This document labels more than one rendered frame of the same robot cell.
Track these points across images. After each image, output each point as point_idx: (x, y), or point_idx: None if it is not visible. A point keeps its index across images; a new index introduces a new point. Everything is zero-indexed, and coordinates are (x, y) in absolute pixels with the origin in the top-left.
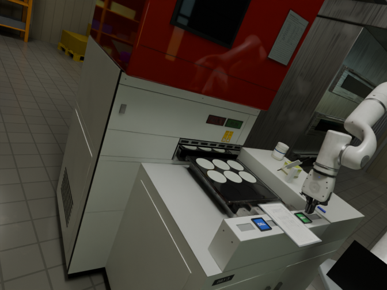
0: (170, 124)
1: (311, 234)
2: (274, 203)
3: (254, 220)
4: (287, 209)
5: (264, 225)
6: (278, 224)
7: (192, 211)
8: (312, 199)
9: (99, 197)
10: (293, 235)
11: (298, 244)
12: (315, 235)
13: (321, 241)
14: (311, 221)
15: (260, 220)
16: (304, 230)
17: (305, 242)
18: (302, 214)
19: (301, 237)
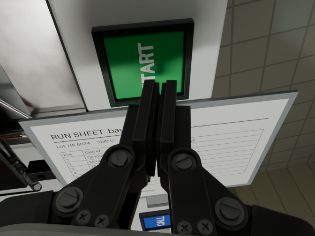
0: None
1: (247, 116)
2: (45, 156)
3: (148, 227)
4: (76, 117)
5: (167, 218)
6: (167, 193)
7: (46, 182)
8: (129, 177)
9: None
10: (217, 177)
11: (243, 183)
12: (264, 98)
13: (294, 99)
14: (193, 32)
15: (149, 220)
16: (219, 129)
17: (253, 163)
18: (113, 41)
19: (233, 162)
